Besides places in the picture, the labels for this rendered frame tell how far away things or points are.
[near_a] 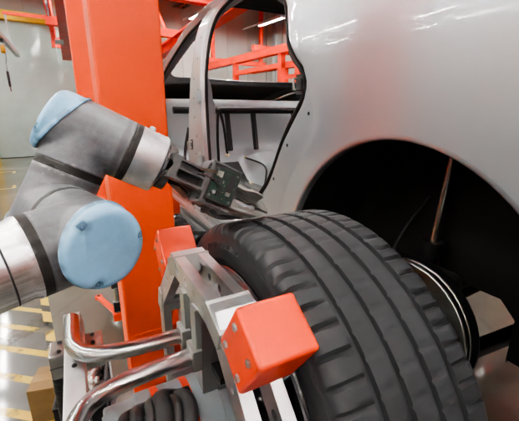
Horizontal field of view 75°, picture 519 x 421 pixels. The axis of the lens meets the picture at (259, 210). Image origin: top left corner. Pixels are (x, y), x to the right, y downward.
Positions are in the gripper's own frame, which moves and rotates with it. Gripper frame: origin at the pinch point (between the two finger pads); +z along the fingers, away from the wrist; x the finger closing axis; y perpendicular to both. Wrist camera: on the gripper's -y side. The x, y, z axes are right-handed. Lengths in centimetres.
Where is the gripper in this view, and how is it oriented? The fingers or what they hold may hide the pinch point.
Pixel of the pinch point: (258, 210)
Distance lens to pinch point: 64.7
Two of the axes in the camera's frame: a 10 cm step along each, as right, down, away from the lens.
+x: 3.4, -9.3, 1.3
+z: 8.2, 3.6, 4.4
